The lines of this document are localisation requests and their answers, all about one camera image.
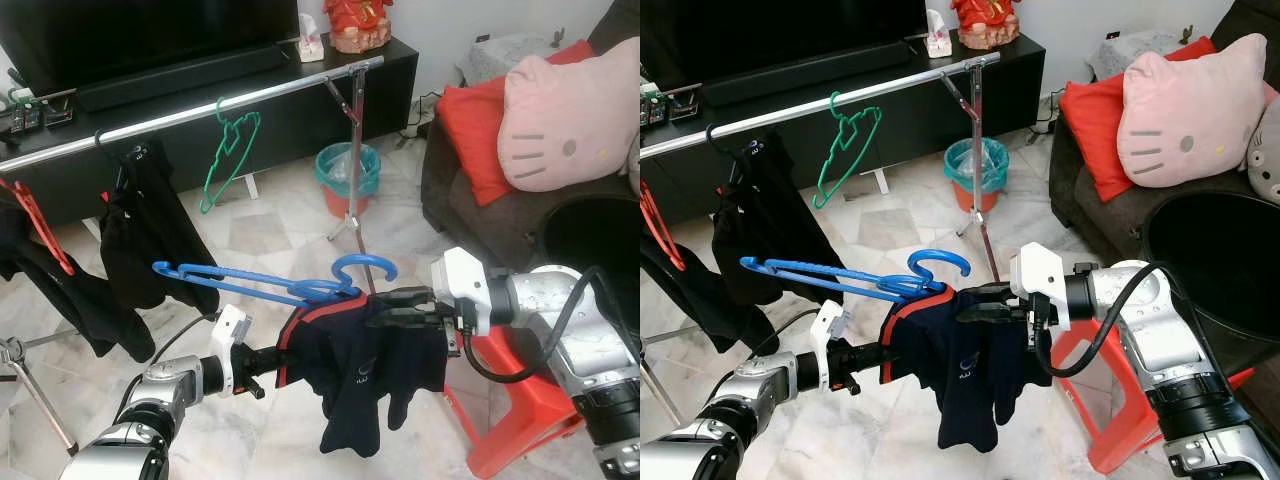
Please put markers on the dark navy garment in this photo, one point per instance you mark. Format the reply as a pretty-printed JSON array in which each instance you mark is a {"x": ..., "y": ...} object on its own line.
[
  {"x": 960, "y": 365},
  {"x": 360, "y": 370}
]

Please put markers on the blue plastic hanger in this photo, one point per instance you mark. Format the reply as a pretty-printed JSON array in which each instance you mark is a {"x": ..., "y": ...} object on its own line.
[
  {"x": 850, "y": 278},
  {"x": 260, "y": 283}
]

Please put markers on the green plastic hanger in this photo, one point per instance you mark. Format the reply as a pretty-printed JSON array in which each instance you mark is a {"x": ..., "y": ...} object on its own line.
[
  {"x": 235, "y": 150},
  {"x": 850, "y": 145}
]

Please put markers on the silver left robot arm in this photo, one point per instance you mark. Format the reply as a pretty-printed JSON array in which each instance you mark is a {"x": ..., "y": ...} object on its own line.
[
  {"x": 740, "y": 400},
  {"x": 150, "y": 400}
]

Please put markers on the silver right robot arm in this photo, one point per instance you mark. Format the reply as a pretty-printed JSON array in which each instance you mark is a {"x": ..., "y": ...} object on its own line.
[
  {"x": 1150, "y": 330},
  {"x": 570, "y": 330}
]

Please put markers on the red plastic hanger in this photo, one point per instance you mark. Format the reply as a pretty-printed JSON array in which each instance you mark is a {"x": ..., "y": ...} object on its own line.
[
  {"x": 660, "y": 225},
  {"x": 40, "y": 230}
]

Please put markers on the dark grey fabric sofa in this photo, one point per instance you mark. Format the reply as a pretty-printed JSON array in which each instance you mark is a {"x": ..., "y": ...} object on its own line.
[
  {"x": 1100, "y": 225},
  {"x": 480, "y": 230}
]

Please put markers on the red plastic stool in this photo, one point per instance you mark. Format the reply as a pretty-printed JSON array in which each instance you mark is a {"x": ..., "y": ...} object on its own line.
[
  {"x": 1130, "y": 420},
  {"x": 520, "y": 410}
]

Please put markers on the red bin with teal bag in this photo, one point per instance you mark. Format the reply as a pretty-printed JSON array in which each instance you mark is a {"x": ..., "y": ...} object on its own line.
[
  {"x": 345, "y": 175},
  {"x": 975, "y": 170}
]

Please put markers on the plain black garment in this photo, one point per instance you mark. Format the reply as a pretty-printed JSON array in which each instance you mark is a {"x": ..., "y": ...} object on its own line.
[
  {"x": 160, "y": 240},
  {"x": 780, "y": 235}
]

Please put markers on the black garment with green print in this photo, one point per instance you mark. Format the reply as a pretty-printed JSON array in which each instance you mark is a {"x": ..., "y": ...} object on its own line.
[
  {"x": 90, "y": 300},
  {"x": 710, "y": 300}
]

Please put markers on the black plastic bucket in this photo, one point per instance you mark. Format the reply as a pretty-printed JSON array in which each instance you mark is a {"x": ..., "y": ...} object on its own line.
[
  {"x": 1230, "y": 250},
  {"x": 600, "y": 240}
]

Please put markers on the black television console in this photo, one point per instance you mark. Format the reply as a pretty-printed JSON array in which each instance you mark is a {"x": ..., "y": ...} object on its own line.
[
  {"x": 290, "y": 120},
  {"x": 920, "y": 130}
]

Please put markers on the red square cushion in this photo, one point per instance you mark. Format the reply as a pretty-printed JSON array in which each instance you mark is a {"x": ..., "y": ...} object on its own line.
[
  {"x": 1090, "y": 125},
  {"x": 470, "y": 130}
]

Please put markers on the pink cat face cushion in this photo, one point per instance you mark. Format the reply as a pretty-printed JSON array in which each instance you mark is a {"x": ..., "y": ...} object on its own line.
[
  {"x": 570, "y": 120},
  {"x": 1190, "y": 115}
]

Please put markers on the silver metal clothes rack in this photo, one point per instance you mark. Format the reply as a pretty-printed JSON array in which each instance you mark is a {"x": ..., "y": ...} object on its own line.
[
  {"x": 200, "y": 115},
  {"x": 830, "y": 100}
]

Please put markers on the white tissue box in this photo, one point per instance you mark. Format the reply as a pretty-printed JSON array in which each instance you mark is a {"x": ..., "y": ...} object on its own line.
[
  {"x": 938, "y": 42},
  {"x": 311, "y": 45}
]

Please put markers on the lace covered side table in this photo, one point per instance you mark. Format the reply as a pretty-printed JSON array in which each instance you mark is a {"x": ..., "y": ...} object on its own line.
[
  {"x": 505, "y": 55},
  {"x": 1130, "y": 50}
]

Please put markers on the red robed figurine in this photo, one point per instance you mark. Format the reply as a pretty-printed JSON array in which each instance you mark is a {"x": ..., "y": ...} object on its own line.
[
  {"x": 985, "y": 22},
  {"x": 358, "y": 25}
]

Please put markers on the grey round owl cushion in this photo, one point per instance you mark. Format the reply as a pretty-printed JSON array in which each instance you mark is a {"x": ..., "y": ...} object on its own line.
[{"x": 1268, "y": 155}]

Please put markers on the black soundbar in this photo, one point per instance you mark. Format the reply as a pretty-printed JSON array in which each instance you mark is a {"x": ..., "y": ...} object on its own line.
[
  {"x": 180, "y": 75},
  {"x": 810, "y": 70}
]

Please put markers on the green white gadget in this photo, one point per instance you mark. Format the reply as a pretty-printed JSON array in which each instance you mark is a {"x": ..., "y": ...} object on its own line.
[
  {"x": 22, "y": 112},
  {"x": 652, "y": 103}
]

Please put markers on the small black box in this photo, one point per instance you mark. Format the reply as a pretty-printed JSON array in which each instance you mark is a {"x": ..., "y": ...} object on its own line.
[
  {"x": 58, "y": 112},
  {"x": 685, "y": 106}
]

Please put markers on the black flat television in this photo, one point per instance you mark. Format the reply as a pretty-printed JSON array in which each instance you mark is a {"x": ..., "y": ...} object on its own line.
[
  {"x": 780, "y": 30},
  {"x": 140, "y": 35}
]

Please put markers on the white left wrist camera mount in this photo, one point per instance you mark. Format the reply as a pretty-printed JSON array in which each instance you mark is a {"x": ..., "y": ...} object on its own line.
[
  {"x": 830, "y": 340},
  {"x": 230, "y": 345}
]

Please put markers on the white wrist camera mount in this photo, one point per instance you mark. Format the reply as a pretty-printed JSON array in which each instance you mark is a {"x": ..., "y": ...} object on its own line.
[
  {"x": 1040, "y": 275},
  {"x": 230, "y": 345},
  {"x": 465, "y": 285},
  {"x": 830, "y": 340}
]

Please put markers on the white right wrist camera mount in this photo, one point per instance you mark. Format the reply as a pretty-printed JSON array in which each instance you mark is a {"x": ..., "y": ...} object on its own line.
[
  {"x": 465, "y": 285},
  {"x": 1040, "y": 275}
]

